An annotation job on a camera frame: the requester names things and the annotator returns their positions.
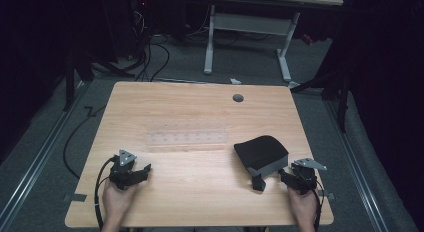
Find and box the black floor cable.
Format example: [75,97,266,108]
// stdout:
[62,105,107,180]

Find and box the black metal stand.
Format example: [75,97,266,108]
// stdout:
[290,66,351,134]
[62,50,136,112]

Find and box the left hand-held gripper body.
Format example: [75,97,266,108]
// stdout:
[108,148,143,191]

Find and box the transparent plastic ruler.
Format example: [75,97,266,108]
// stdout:
[145,130,229,146]

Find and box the black cloth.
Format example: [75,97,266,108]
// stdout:
[233,135,290,192]

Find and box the white-framed wooden desk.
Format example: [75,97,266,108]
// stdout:
[139,0,344,83]

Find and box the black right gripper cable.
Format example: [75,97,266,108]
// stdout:
[311,178,326,232]

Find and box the person's right hand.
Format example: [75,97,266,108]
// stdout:
[287,186,319,225]

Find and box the metal floor rail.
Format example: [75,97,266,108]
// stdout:
[0,81,92,231]
[324,98,391,232]

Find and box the person's left hand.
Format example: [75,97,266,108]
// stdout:
[102,180,140,223]

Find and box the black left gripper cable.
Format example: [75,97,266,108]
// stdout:
[93,154,120,231]

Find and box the bundle of black cables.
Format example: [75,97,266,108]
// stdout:
[128,0,171,83]

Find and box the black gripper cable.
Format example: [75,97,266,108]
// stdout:
[93,154,120,231]
[311,178,326,232]

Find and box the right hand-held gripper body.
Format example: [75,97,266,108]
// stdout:
[290,157,328,196]

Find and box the grey tape strip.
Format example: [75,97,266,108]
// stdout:
[317,189,336,200]
[63,193,88,204]

